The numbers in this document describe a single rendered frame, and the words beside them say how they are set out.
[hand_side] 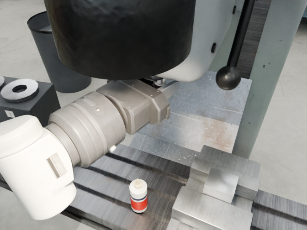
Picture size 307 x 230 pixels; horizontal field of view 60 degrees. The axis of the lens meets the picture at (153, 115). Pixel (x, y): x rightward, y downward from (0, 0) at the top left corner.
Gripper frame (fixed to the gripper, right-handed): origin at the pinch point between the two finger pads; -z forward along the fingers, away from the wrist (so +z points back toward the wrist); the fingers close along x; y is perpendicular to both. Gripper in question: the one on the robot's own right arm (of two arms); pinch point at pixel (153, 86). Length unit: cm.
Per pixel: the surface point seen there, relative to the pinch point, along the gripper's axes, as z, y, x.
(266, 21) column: -39.9, -0.5, -2.8
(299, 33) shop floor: -346, 119, 51
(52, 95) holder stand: 3.0, 17.4, 34.0
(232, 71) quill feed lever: 2.7, -10.3, -14.4
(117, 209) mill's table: 9.1, 33.4, 3.4
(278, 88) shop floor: -208, 121, 22
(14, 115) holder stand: 14.1, 17.2, 33.6
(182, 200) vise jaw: 2.4, 22.3, -10.4
